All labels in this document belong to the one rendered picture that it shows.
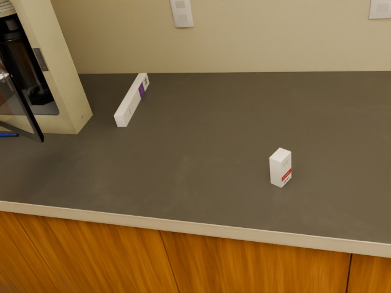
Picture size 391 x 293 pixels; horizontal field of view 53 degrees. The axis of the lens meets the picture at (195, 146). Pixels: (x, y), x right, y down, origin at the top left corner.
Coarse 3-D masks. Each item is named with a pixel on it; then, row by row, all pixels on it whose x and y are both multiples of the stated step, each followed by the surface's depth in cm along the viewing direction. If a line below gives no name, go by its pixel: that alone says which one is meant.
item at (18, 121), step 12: (0, 60) 98; (0, 72) 102; (0, 84) 106; (12, 84) 102; (0, 96) 111; (12, 96) 106; (0, 108) 117; (12, 108) 111; (24, 108) 106; (0, 120) 123; (12, 120) 117; (24, 120) 111; (24, 132) 116; (36, 132) 111
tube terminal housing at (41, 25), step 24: (24, 0) 100; (48, 0) 108; (24, 24) 103; (48, 24) 109; (48, 48) 109; (48, 72) 111; (72, 72) 120; (72, 96) 121; (48, 120) 124; (72, 120) 122
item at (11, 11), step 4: (0, 0) 105; (4, 0) 105; (8, 0) 106; (0, 4) 105; (4, 4) 105; (8, 4) 106; (12, 4) 106; (0, 8) 105; (4, 8) 106; (8, 8) 106; (12, 8) 106; (0, 12) 106; (4, 12) 106; (8, 12) 106; (12, 12) 106; (0, 16) 106; (4, 16) 106
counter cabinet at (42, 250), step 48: (0, 240) 125; (48, 240) 117; (96, 240) 109; (144, 240) 103; (192, 240) 97; (240, 240) 92; (0, 288) 150; (48, 288) 138; (96, 288) 128; (144, 288) 120; (192, 288) 112; (240, 288) 105; (288, 288) 99; (336, 288) 94; (384, 288) 89
